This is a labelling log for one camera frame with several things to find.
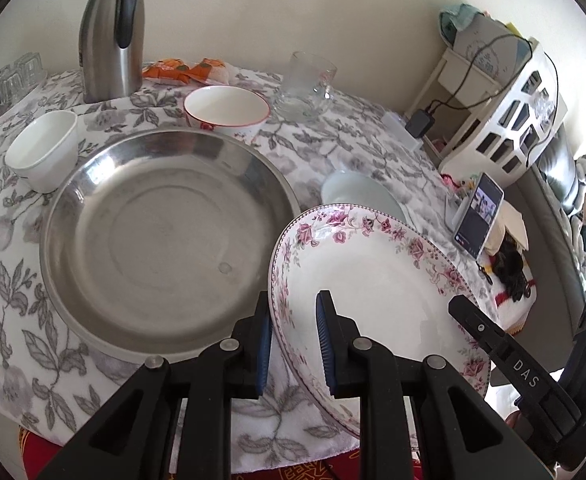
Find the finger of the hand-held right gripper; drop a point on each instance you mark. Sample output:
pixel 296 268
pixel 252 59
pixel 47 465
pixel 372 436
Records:
pixel 523 365

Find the strawberry print bowl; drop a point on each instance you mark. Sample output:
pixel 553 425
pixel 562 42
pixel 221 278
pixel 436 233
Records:
pixel 223 105

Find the red white crocheted mat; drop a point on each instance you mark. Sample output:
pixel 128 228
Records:
pixel 518 315

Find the white cutout shelf rack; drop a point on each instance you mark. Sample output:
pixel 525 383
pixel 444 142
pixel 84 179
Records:
pixel 503 120

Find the orange snack packet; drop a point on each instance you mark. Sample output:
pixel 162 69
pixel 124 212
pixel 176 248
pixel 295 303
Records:
pixel 208 67
pixel 165 71

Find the pink crocheted item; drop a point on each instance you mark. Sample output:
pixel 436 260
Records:
pixel 453 181

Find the black gloves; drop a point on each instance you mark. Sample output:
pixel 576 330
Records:
pixel 510 270

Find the clear glass mug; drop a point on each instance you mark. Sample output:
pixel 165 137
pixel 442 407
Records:
pixel 303 85

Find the smartphone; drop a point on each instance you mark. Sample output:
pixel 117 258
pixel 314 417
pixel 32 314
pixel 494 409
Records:
pixel 478 220

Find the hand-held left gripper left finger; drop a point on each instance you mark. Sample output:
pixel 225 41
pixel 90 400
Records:
pixel 265 345

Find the teal cloth bundle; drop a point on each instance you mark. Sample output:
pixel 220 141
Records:
pixel 455 22

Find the stainless steel plate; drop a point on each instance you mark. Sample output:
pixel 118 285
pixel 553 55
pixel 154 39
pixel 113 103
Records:
pixel 163 240

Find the beige cloth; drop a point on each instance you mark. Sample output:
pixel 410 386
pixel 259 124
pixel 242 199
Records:
pixel 510 220

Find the grey sofa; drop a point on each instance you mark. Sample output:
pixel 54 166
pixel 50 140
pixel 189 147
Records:
pixel 548 160

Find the white printed bag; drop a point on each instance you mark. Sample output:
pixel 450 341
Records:
pixel 483 45

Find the black charger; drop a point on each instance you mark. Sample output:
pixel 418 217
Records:
pixel 419 123

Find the small white bowl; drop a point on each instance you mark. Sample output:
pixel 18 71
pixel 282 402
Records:
pixel 43 150

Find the grey floral tablecloth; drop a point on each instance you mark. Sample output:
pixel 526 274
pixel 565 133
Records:
pixel 3 285

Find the white phone stand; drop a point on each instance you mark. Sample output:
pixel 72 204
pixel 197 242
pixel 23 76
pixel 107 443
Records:
pixel 452 210

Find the stainless steel thermos jug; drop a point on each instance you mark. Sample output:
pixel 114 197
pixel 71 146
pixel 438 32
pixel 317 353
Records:
pixel 103 35

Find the grey plush toy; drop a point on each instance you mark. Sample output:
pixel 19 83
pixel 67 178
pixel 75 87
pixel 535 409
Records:
pixel 580 180

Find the row of small glass cups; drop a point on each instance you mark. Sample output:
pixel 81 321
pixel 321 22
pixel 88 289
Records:
pixel 23 75

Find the pink floral round plate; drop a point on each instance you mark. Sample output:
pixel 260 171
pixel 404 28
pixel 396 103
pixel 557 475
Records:
pixel 383 290

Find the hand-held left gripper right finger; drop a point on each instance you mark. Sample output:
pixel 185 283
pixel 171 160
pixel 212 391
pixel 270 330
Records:
pixel 323 340

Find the red printed table cover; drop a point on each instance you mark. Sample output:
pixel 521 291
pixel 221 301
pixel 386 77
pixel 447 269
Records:
pixel 38 452

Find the light blue bowl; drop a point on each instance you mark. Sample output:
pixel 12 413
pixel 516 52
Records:
pixel 353 190

